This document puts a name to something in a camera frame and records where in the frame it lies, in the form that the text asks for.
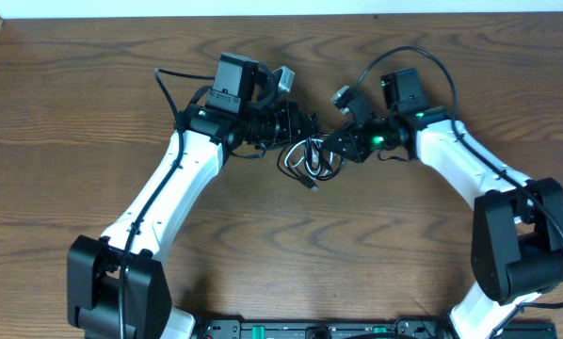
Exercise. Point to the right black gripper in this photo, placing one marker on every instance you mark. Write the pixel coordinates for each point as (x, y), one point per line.
(348, 144)

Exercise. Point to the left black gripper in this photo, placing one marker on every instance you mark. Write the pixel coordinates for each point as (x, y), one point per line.
(307, 127)

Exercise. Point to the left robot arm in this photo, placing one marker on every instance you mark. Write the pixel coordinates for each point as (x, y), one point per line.
(116, 284)

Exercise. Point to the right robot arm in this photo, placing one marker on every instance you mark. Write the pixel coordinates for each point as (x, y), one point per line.
(517, 239)

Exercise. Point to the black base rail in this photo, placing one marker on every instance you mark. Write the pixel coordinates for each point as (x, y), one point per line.
(406, 327)

